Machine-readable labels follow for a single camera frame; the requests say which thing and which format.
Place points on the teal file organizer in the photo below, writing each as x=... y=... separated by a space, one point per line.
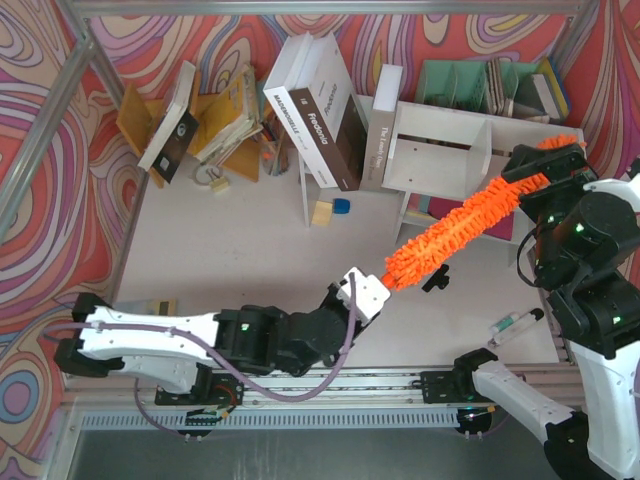
x=531 y=91

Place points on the black binder clip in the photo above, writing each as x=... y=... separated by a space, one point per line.
x=440 y=279

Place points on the orange microfiber duster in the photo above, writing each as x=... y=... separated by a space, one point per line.
x=428 y=251

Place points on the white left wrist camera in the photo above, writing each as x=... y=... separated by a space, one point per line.
x=371 y=294

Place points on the grey upright book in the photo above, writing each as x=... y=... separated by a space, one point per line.
x=381 y=123

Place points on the large white brown book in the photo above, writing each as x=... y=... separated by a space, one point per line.
x=312 y=94

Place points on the white glue tube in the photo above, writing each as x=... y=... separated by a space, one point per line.
x=512 y=325

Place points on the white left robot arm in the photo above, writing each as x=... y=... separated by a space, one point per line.
x=176 y=351

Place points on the clear pen cup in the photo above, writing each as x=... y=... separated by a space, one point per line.
x=274 y=156

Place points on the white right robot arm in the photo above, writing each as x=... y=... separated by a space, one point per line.
x=585 y=228

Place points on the yellow sticky note pad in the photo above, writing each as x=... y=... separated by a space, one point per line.
x=322 y=213

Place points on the white black leaning book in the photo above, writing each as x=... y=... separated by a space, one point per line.
x=172 y=128

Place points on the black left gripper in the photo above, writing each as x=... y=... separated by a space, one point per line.
x=333 y=296

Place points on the beige digital timer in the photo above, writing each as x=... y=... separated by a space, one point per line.
x=162 y=307

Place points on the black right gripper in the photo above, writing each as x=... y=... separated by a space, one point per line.
x=542 y=163

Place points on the white wooden bookshelf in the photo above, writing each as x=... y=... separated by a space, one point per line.
x=452 y=154

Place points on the magenta folder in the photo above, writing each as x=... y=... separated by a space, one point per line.
x=440 y=207

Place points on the blue small cube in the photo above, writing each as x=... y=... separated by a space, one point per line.
x=341 y=206

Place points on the wooden book stand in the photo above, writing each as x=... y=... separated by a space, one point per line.
x=135 y=116

